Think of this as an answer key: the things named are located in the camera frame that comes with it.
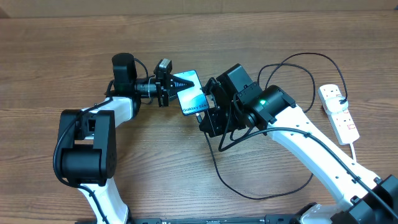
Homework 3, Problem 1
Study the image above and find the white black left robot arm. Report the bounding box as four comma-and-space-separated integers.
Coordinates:
53, 53, 195, 223

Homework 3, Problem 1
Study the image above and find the white charger adapter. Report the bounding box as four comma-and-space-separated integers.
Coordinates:
324, 96, 349, 114

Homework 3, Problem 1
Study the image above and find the white power strip cord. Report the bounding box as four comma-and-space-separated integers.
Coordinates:
349, 142, 358, 162

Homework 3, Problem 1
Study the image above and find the blue Galaxy smartphone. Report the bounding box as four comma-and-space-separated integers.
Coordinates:
174, 70, 210, 116

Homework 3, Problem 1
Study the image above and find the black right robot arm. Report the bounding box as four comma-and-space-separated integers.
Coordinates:
200, 64, 397, 223

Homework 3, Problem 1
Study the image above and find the black USB charging cable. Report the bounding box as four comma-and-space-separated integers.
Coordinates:
195, 52, 349, 200

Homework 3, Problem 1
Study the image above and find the white power strip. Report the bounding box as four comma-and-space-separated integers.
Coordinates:
318, 84, 359, 145

